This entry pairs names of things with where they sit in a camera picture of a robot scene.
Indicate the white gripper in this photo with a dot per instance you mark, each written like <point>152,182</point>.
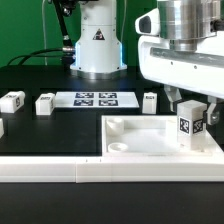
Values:
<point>201,71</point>

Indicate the white square tabletop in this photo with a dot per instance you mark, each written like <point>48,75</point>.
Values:
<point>150,136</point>

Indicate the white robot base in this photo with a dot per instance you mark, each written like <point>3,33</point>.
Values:
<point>98,52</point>

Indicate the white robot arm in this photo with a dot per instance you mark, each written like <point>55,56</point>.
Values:
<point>181,45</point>

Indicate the white U-shaped obstacle fence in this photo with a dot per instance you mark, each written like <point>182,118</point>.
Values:
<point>113,168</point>

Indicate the white marker sheet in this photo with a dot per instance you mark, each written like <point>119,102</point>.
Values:
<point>96,100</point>

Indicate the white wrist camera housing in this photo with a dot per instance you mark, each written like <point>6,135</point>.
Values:
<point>149,23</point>

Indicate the black camera stand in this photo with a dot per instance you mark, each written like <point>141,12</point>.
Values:
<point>64,8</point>

